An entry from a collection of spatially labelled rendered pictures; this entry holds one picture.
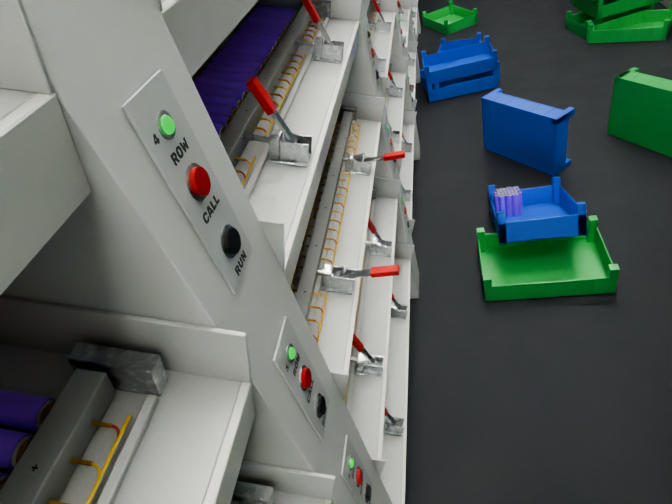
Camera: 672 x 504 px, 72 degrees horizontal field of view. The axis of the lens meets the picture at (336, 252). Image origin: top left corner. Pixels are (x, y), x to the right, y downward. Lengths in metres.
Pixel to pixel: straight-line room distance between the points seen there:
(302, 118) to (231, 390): 0.35
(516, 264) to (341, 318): 0.84
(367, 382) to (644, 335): 0.70
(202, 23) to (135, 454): 0.26
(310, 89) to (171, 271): 0.42
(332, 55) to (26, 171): 0.56
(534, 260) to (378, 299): 0.62
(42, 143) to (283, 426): 0.24
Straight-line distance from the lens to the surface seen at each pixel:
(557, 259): 1.36
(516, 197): 1.42
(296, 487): 0.45
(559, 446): 1.06
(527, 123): 1.63
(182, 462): 0.29
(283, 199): 0.43
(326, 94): 0.62
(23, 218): 0.20
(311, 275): 0.57
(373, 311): 0.81
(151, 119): 0.24
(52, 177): 0.21
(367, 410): 0.71
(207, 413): 0.30
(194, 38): 0.32
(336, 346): 0.54
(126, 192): 0.22
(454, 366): 1.14
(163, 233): 0.24
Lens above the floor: 0.95
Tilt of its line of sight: 40 degrees down
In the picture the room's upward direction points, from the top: 19 degrees counter-clockwise
